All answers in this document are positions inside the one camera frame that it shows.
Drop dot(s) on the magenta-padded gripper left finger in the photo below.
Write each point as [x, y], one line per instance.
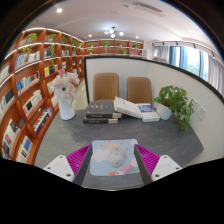
[63, 166]

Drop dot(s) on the white wall outlet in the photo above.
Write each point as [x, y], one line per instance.
[201, 113]
[196, 105]

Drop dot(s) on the pink and white flower bouquet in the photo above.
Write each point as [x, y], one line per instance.
[65, 83]

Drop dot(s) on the white and blue book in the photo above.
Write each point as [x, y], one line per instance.
[150, 115]

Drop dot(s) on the ceiling lamp cluster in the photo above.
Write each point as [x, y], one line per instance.
[113, 32]

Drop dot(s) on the window with curtains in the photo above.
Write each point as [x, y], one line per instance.
[193, 61]

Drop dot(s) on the orange shelf unit with plants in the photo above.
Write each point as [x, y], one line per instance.
[113, 46]

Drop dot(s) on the ceiling air vent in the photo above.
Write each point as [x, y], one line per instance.
[146, 6]

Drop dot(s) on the tan upholstered chair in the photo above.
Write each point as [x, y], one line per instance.
[139, 90]
[106, 86]

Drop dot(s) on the white ceramic jug vase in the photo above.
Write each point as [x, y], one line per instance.
[66, 108]

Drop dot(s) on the green plant in white pot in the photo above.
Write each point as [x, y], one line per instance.
[173, 100]

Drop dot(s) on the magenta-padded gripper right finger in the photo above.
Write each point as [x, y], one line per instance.
[161, 168]

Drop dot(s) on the orange wooden bookshelf unit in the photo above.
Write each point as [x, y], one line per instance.
[26, 100]

